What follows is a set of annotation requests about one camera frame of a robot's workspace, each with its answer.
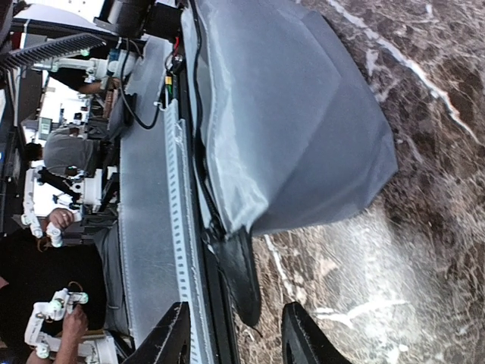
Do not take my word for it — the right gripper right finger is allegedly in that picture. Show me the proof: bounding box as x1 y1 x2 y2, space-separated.
282 302 351 364

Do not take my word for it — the black comb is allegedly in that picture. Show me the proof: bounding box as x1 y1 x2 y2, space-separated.
1 33 106 73

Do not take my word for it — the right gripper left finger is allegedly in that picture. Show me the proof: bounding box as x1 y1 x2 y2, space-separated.
127 302 191 364

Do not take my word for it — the white slotted cable duct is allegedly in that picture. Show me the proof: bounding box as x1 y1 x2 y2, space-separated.
162 99 214 363

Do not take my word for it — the person in black shirt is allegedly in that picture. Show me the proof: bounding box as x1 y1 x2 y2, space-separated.
1 228 107 363

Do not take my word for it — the person in grey shirt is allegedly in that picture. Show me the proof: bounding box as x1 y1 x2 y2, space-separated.
23 127 101 176

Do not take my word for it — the grey zipper pouch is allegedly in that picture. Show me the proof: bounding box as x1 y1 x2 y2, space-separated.
183 1 397 326

